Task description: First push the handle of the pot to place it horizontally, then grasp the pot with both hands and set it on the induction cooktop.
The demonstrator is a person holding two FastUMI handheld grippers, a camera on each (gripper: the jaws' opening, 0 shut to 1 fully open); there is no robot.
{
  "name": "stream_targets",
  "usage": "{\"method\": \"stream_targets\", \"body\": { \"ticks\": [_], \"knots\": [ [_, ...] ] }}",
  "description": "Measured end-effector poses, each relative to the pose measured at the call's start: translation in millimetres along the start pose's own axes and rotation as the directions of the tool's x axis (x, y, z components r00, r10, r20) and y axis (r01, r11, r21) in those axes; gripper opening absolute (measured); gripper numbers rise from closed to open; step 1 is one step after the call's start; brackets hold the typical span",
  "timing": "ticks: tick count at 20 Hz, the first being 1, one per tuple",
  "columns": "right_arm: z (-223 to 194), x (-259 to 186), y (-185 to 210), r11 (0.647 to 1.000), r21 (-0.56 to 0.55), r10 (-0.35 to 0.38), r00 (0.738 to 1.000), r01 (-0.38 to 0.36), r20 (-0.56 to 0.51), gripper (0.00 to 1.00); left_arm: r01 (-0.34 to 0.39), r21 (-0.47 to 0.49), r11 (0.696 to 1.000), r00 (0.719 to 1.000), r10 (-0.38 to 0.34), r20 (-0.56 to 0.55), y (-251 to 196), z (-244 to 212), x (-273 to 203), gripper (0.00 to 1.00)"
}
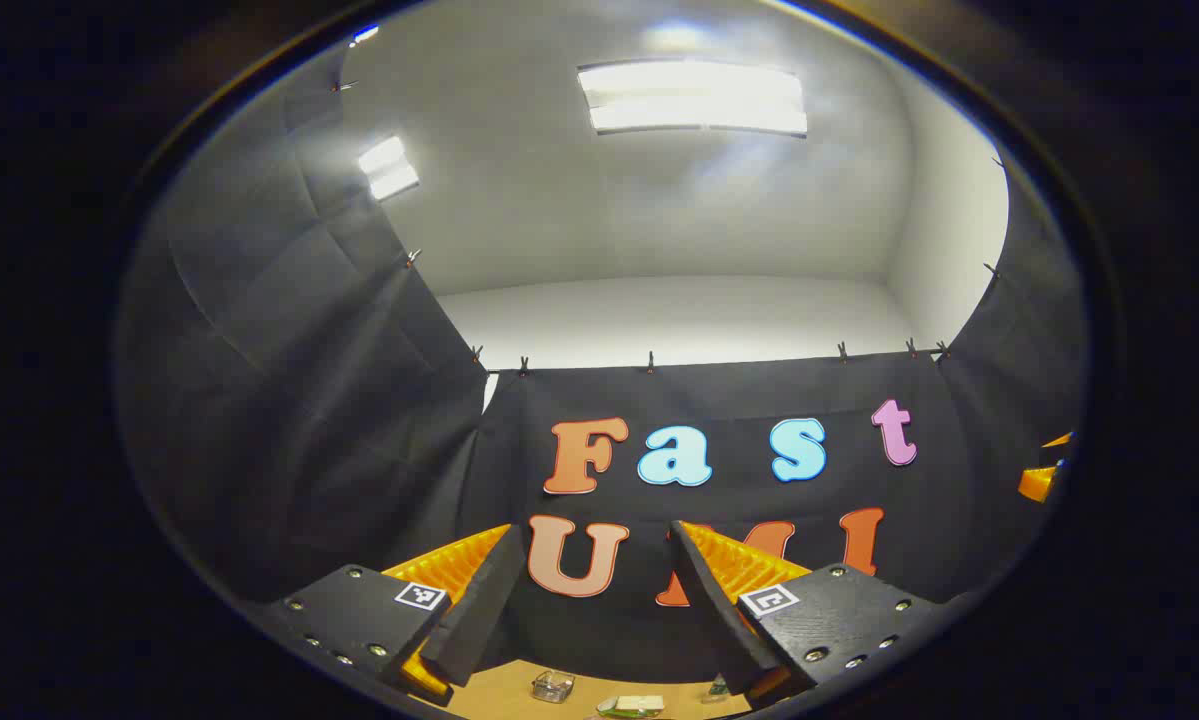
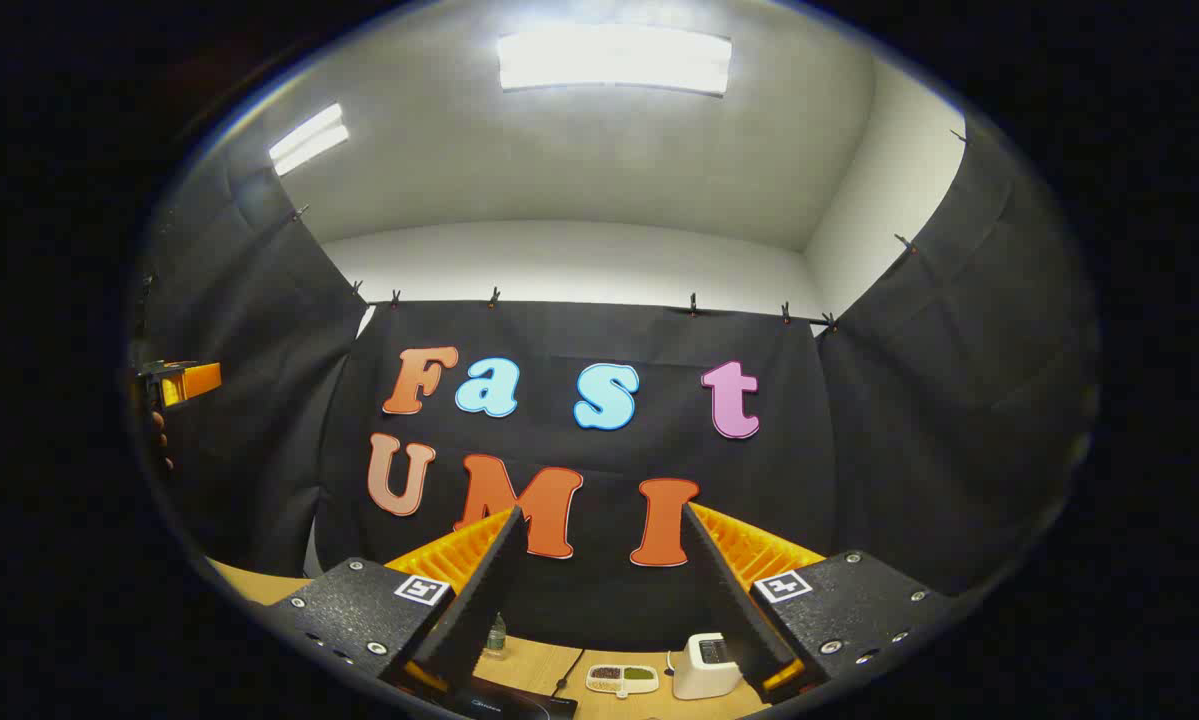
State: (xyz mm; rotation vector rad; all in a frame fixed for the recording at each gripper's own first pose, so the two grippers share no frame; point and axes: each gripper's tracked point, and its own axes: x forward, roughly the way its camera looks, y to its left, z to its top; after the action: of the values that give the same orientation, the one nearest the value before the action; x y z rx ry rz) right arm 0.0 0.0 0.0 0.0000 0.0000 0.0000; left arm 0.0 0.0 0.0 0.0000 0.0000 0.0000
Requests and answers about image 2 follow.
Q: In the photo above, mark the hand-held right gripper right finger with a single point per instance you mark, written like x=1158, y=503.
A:
x=729, y=600

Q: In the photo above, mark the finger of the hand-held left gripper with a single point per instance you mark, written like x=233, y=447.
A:
x=199, y=380

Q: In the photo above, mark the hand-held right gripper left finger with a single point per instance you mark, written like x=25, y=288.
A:
x=484, y=600

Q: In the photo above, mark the black induction cooktop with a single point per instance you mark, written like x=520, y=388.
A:
x=519, y=706

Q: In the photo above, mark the clear plastic water bottle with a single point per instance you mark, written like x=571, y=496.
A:
x=496, y=637

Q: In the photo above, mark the white toaster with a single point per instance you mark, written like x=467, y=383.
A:
x=701, y=668

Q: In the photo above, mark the white divided plate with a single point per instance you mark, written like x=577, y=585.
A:
x=622, y=679

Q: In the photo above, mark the black backdrop cloth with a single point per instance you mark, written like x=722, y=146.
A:
x=859, y=450

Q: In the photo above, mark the small rectangular ceiling light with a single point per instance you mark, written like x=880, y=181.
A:
x=307, y=140

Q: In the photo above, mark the large rectangular ceiling light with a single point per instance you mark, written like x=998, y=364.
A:
x=614, y=58

